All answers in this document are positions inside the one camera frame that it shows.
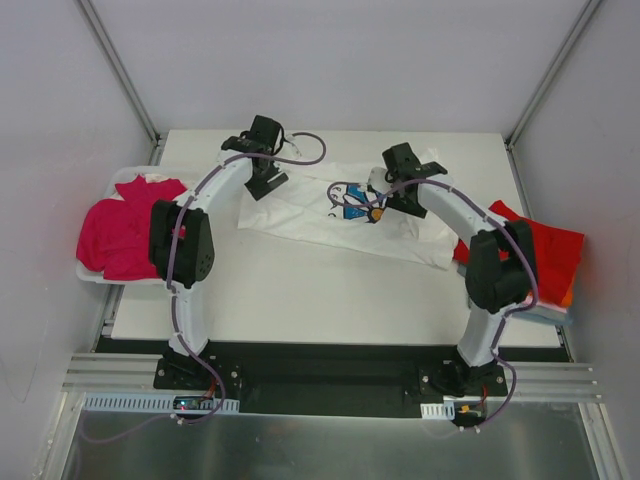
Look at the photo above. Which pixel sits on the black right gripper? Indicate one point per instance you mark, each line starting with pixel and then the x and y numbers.
pixel 409 203

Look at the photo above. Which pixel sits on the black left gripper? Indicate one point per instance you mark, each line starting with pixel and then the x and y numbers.
pixel 267 182

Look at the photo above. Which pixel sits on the white t-shirt with flower print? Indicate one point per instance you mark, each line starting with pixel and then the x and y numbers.
pixel 331 204

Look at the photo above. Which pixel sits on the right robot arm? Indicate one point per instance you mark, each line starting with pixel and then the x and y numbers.
pixel 478 346

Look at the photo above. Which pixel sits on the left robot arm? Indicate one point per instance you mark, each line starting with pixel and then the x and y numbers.
pixel 180 240

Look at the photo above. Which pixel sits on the white plastic basket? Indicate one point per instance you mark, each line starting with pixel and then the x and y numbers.
pixel 187 177

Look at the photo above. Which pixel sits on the red folded t-shirt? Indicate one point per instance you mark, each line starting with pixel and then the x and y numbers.
pixel 555 250

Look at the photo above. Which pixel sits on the magenta t-shirt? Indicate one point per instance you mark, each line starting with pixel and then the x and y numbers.
pixel 114 238

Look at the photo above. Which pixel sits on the pink folded t-shirt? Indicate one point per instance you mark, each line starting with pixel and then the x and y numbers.
pixel 550 306

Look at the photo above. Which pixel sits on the blue-grey folded t-shirt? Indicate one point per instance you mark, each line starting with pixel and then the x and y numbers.
pixel 562 321

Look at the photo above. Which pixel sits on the orange folded t-shirt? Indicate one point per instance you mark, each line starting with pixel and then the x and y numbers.
pixel 567 300

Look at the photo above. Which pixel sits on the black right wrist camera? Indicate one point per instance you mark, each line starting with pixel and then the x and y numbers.
pixel 401 160

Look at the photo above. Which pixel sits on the left rear frame post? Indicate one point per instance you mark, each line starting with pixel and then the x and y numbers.
pixel 106 45

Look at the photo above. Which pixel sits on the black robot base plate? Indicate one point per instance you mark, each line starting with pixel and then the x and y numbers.
pixel 450 377

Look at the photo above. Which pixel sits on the grey aluminium frame post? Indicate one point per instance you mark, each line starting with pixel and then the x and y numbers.
pixel 577 29

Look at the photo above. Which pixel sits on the white slotted cable duct right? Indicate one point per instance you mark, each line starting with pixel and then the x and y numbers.
pixel 438 411

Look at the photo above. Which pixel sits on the white slotted cable duct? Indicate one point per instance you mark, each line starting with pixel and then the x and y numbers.
pixel 158 404
pixel 438 411

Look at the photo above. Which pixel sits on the white slotted cable duct left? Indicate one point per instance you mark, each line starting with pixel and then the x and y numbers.
pixel 158 404

